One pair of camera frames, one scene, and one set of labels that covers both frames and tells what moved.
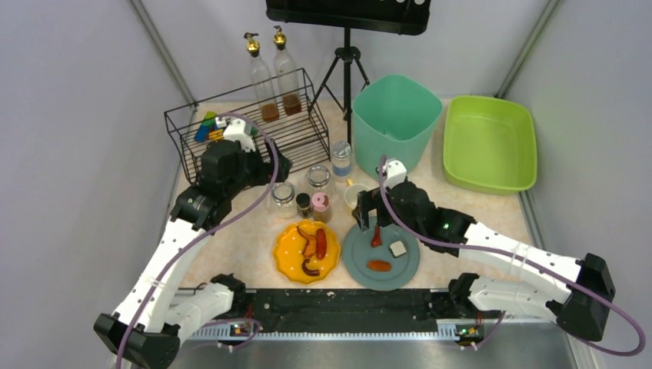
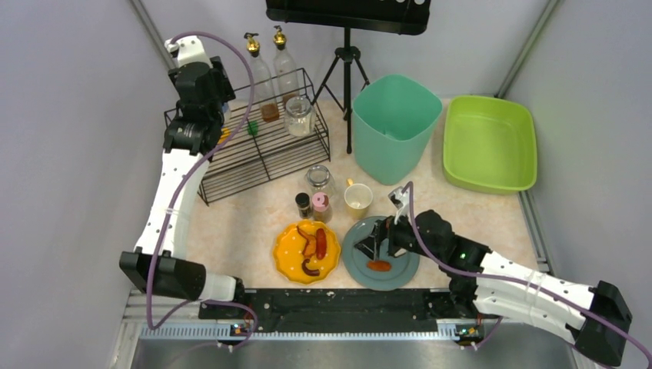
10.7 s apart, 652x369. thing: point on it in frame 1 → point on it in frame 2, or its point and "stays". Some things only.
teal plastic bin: x=394 y=117 stays
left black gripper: x=277 y=166 → x=219 y=77
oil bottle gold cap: x=264 y=83 stays
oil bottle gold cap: x=286 y=74 stays
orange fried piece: x=377 y=265 stays
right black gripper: x=367 y=204 → x=385 y=240
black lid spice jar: x=303 y=201 stays
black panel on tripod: x=396 y=16 stays
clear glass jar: x=284 y=203 → x=300 y=116
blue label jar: x=341 y=161 → x=226 y=112
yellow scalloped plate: x=289 y=247 stays
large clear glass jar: x=318 y=179 stays
